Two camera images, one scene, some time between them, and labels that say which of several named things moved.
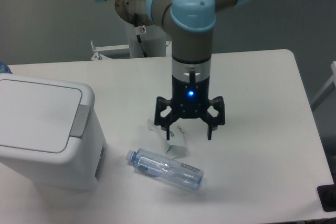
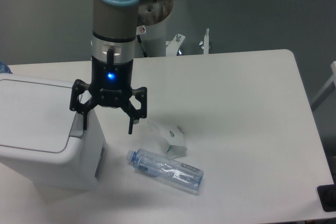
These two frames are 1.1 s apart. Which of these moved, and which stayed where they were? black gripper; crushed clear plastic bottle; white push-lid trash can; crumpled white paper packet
Moved: black gripper
Stayed: crushed clear plastic bottle; white push-lid trash can; crumpled white paper packet
